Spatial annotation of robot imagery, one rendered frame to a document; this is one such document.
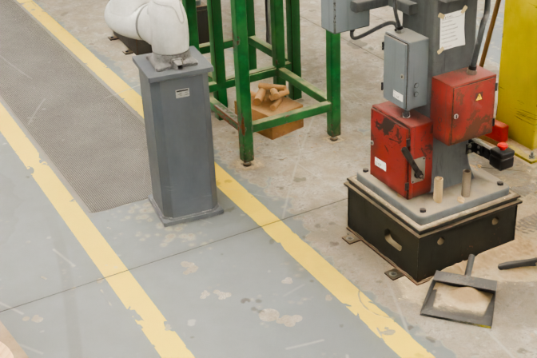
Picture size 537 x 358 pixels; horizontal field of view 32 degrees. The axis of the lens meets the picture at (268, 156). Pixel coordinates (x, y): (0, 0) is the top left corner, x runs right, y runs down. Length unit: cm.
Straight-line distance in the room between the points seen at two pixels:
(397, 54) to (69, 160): 196
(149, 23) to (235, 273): 106
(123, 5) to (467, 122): 147
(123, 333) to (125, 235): 68
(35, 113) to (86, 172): 82
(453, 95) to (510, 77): 128
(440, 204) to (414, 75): 52
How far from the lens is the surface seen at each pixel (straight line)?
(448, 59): 348
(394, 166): 358
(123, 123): 505
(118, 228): 410
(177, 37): 379
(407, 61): 340
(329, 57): 453
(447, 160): 367
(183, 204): 405
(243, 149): 444
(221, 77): 490
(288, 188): 430
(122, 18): 391
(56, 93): 553
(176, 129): 388
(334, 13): 345
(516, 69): 460
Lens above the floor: 212
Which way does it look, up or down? 27 degrees down
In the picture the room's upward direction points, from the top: 3 degrees counter-clockwise
